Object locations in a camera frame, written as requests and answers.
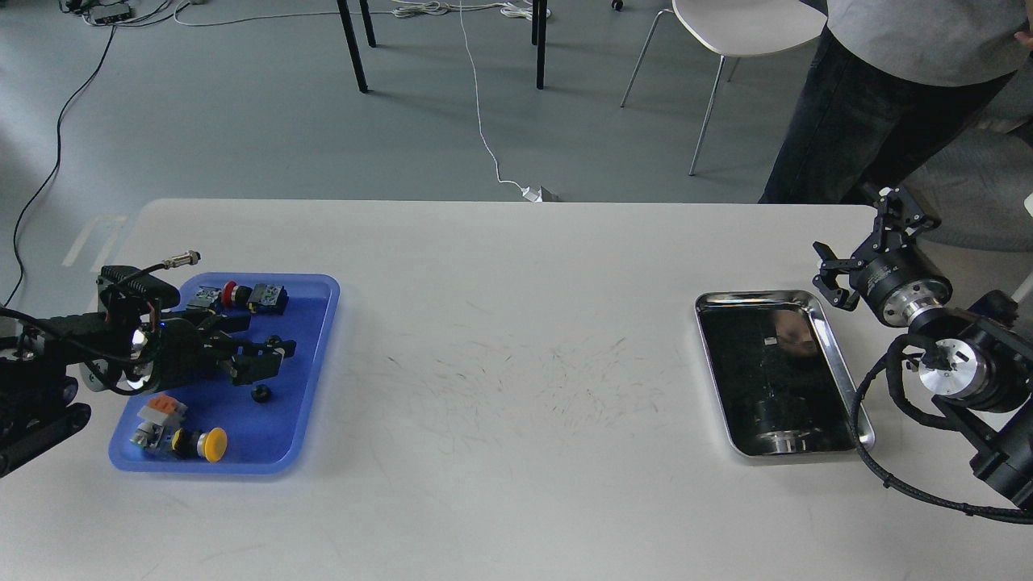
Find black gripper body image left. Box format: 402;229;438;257
124;319;218;395

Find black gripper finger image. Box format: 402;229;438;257
812;241;866;311
194;313;252;340
874;187;942;253
218;335;298;386

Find yellow mushroom push button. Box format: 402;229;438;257
131;425;229;463

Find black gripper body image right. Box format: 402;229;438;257
855;246;953;328

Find grey office chair with jacket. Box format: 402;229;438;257
903;60;1032;253

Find red emergency stop button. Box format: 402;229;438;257
219;281;289;314

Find black wrist camera image left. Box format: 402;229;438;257
96;250;202;319

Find silver metal tray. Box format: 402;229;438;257
694;291;875;464

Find white chair metal legs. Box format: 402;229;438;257
620;1;827;176

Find person in grey shirt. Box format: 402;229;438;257
759;1;1031;205

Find black floor cable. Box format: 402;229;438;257
4;0;174;307

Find black table leg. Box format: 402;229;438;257
336;0;378;94
531;0;549;90

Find green push button switch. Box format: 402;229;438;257
186;286;225;313

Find blue plastic tray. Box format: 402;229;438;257
108;272;340;473

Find orange grey contact block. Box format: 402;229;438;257
137;393;188;428

